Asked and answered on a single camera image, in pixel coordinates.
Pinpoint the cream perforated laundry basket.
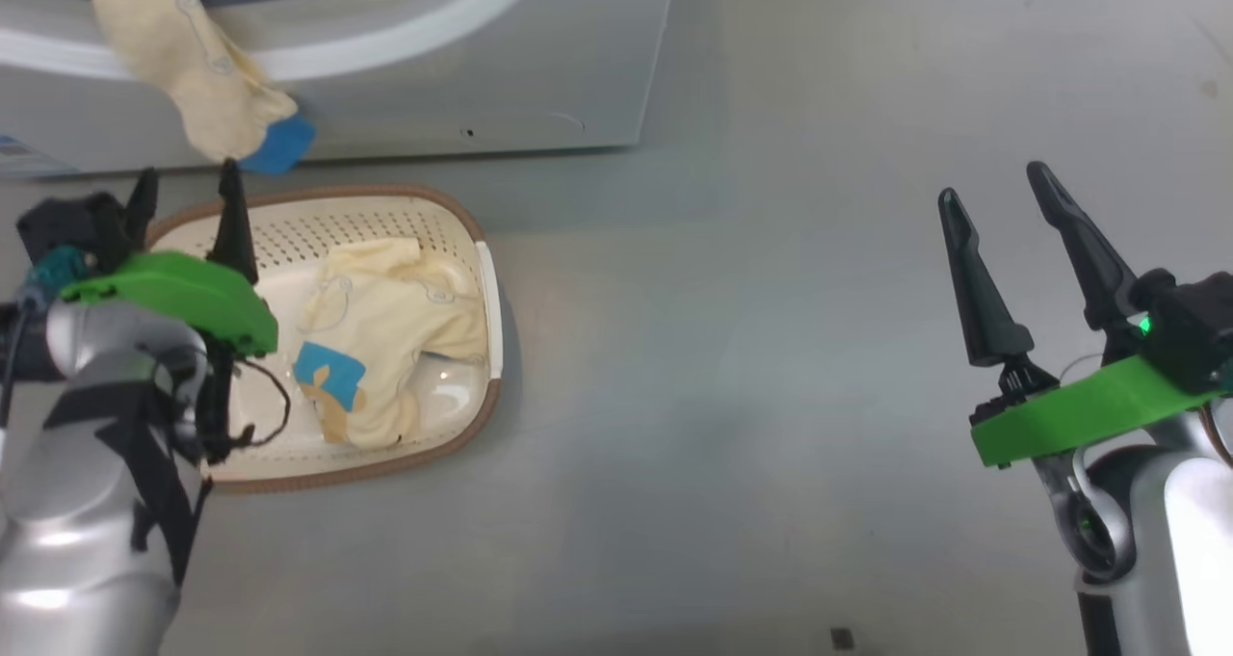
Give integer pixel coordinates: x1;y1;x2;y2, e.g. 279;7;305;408
144;185;503;495

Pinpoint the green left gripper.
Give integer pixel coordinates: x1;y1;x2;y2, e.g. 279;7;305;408
60;158;280;357

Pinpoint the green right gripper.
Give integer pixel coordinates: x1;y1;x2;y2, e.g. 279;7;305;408
937;161;1224;471

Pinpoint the teal left cable connector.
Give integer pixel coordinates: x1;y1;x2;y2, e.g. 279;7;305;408
24;247;92;302

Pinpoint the thin black left gripper cable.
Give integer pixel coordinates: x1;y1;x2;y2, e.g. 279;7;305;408
226;357;292;450

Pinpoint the white front-load washing machine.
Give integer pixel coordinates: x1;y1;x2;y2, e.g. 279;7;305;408
0;0;681;177

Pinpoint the yellow garment with lion print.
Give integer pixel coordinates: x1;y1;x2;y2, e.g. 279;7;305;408
292;237;489;450

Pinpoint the yellow garment with blue cuff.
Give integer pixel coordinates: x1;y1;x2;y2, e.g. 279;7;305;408
85;0;317;176

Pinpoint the blue energy label sticker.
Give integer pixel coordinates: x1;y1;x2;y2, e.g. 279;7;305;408
0;134;78;177

